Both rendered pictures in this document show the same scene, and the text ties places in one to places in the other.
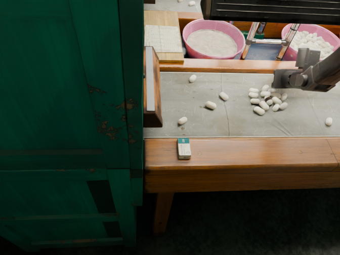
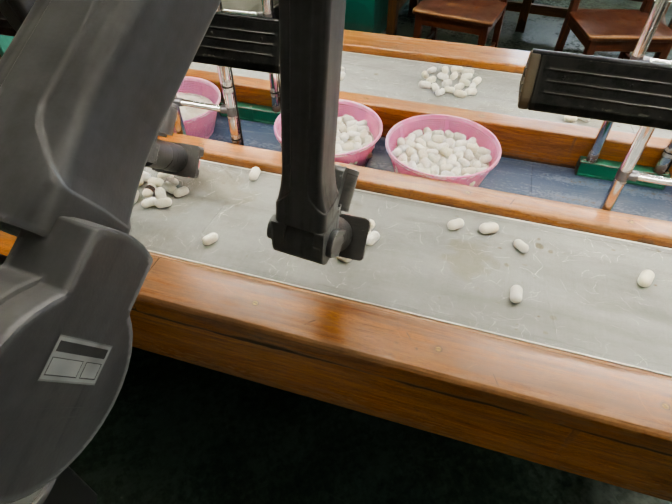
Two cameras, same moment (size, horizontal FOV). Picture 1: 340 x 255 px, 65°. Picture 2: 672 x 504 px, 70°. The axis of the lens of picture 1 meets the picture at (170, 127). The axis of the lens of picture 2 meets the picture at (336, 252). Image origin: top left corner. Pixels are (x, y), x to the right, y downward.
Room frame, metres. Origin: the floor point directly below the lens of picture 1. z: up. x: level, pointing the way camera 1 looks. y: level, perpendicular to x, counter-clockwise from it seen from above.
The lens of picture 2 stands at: (0.14, -1.06, 1.39)
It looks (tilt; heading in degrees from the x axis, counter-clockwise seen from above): 45 degrees down; 27
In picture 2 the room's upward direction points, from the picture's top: straight up
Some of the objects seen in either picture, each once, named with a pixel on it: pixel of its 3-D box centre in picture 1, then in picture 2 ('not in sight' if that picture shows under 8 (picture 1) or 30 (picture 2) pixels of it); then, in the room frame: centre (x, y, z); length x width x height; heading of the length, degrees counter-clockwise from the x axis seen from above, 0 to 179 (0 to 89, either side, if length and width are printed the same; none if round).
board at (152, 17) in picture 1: (162, 34); not in sight; (0.96, 0.09, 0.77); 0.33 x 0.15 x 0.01; 10
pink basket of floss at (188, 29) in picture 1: (211, 45); (173, 115); (1.00, -0.13, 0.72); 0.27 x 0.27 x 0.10
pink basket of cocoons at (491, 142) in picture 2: not in sight; (439, 160); (1.12, -0.84, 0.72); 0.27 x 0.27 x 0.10
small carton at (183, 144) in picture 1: (183, 148); not in sight; (0.42, -0.05, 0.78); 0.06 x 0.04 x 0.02; 10
